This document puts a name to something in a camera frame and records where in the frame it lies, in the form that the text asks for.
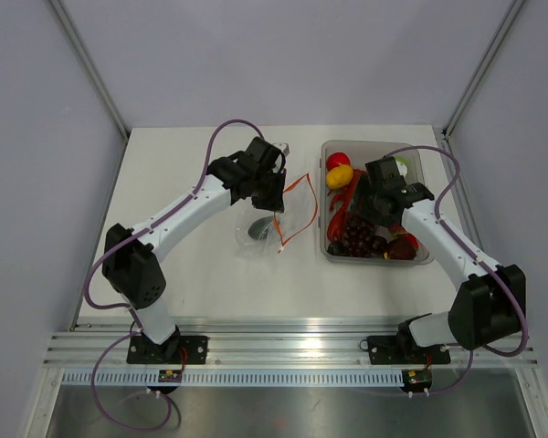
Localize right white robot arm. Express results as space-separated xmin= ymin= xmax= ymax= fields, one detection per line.
xmin=364 ymin=155 xmax=529 ymax=361

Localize clear zip top bag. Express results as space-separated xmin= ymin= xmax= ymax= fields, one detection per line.
xmin=234 ymin=172 xmax=319 ymax=259

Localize dark purple toy grapes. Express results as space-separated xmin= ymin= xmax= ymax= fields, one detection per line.
xmin=326 ymin=216 xmax=387 ymax=258

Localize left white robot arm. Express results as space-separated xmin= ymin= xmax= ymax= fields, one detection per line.
xmin=102 ymin=137 xmax=290 ymax=364

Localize green toy lime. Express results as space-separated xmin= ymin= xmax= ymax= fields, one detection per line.
xmin=395 ymin=156 xmax=409 ymax=177

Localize red toy tomato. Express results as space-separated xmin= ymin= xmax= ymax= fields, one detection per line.
xmin=325 ymin=151 xmax=351 ymax=172

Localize white slotted cable duct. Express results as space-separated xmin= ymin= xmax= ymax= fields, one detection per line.
xmin=62 ymin=369 xmax=404 ymax=388

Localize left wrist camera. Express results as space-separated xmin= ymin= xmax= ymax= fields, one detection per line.
xmin=274 ymin=142 xmax=290 ymax=157

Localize dark red toy apple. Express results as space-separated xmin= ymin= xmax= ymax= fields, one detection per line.
xmin=384 ymin=237 xmax=416 ymax=261

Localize red toy lobster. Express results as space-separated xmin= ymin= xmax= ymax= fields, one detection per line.
xmin=326 ymin=170 xmax=366 ymax=242

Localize yellow toy potato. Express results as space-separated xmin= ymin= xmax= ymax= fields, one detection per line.
xmin=325 ymin=164 xmax=353 ymax=190

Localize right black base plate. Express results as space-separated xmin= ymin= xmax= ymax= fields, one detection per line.
xmin=359 ymin=335 xmax=451 ymax=365

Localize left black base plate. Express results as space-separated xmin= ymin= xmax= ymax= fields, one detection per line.
xmin=126 ymin=335 xmax=209 ymax=365

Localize aluminium rail frame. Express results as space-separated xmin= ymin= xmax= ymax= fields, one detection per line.
xmin=43 ymin=296 xmax=540 ymax=369

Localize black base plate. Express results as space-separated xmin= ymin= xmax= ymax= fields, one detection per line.
xmin=126 ymin=335 xmax=209 ymax=365
xmin=359 ymin=335 xmax=451 ymax=365

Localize clear plastic food bin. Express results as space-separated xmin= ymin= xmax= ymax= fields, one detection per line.
xmin=318 ymin=140 xmax=434 ymax=266

